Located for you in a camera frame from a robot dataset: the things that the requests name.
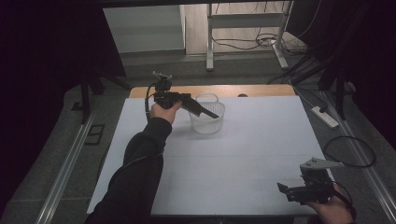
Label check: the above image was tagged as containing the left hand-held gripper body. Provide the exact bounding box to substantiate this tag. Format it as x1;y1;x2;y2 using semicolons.
151;70;192;110

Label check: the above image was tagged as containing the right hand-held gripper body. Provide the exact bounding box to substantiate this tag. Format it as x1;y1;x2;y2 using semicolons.
292;157;346;205

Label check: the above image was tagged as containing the white plastic mesh basket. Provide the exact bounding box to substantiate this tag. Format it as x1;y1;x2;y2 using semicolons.
188;92;226;135

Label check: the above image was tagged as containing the person's left hand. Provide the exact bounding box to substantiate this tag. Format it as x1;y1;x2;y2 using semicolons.
148;100;183;125

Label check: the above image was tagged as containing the person's right hand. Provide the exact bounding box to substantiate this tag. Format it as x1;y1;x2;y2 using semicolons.
306;183;357;224

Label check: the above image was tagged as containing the white table mat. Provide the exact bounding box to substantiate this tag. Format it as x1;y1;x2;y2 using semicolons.
87;95;327;217

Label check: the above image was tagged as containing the wooden table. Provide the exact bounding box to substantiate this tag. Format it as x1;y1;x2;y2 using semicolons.
129;83;296;100

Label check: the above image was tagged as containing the white power strip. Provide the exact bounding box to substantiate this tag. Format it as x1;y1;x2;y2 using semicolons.
311;105;340;130

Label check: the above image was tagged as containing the black stand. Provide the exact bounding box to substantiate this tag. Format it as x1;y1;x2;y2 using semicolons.
292;55;357;121
78;70;133;125

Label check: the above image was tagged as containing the dark curtain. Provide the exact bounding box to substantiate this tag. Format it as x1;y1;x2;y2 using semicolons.
0;0;127;216
286;0;396;150

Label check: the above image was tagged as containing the left hand-held gripper black cable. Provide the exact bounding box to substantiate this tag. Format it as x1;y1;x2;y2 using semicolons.
106;81;166;191

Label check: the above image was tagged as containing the hand-held gripper black cable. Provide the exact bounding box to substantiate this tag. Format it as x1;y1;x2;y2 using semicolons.
106;81;166;191
332;181;358;220

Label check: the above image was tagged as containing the right hand-held gripper black cable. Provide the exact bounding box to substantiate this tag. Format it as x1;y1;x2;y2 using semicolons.
332;181;358;220

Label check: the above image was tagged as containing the aluminium floor rail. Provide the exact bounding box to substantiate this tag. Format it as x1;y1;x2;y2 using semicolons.
35;112;96;224
321;91;396;224

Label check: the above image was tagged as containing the looped black cable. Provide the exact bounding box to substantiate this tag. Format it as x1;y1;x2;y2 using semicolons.
321;135;377;169

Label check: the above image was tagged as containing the bundle of floor cables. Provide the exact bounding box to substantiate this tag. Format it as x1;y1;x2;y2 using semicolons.
211;27;308;58

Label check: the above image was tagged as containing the white metal stand frame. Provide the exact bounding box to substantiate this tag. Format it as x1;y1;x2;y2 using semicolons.
205;0;294;73

